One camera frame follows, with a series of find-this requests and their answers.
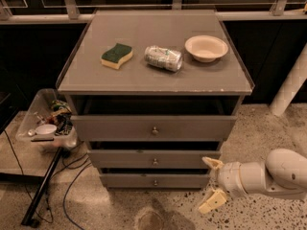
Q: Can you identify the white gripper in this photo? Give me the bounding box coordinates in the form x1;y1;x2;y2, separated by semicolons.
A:
198;156;247;214

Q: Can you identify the grey drawer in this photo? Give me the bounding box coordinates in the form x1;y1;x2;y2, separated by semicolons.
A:
88;141;221;169
72;96;236;142
100;168;209;190

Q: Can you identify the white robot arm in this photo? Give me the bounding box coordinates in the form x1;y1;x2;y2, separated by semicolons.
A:
198;149;307;214

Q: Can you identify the grey bottom drawer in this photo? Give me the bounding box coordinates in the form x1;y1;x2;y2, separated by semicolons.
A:
100;168;209;190

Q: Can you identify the grey drawer cabinet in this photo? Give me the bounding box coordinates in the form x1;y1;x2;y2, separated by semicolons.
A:
56;9;255;190

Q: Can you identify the grey top drawer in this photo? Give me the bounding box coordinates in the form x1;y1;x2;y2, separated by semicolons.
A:
72;96;236;142

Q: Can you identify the crushed silver can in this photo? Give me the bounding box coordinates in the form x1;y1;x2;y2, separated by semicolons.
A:
144;45;182;72

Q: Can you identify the white pillar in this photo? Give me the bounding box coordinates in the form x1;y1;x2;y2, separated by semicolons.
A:
270;43;307;116

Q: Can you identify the green yellow sponge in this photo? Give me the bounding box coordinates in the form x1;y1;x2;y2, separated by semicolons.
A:
101;43;133;70

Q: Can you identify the small white bowl in bin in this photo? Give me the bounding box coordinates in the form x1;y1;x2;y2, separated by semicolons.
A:
35;124;57;135

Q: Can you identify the clear plastic bin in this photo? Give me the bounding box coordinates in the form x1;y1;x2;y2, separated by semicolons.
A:
16;89;78;152

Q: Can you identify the black metal bar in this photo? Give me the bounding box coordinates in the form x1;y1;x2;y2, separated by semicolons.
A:
21;148;63;226

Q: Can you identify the metal railing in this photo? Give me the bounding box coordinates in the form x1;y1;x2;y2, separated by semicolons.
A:
0;0;307;24

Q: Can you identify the blue cable on floor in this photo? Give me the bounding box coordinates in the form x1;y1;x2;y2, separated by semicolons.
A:
61;161;93;230

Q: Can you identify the black cable on floor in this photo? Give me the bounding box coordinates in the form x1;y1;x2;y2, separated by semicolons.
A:
3;129;55;224

